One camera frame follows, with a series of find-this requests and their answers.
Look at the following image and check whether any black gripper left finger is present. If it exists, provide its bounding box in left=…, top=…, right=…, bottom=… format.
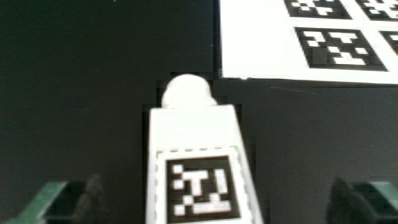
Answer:
left=7, top=175, right=106, bottom=224

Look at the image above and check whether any white marker tag sheet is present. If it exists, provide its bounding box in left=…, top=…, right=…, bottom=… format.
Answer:
left=218, top=0, right=398, bottom=84

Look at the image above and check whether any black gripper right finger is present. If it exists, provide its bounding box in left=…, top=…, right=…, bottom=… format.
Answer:
left=325, top=178, right=398, bottom=224

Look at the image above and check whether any white table leg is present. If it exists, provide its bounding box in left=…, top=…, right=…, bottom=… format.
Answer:
left=145, top=74, right=264, bottom=224

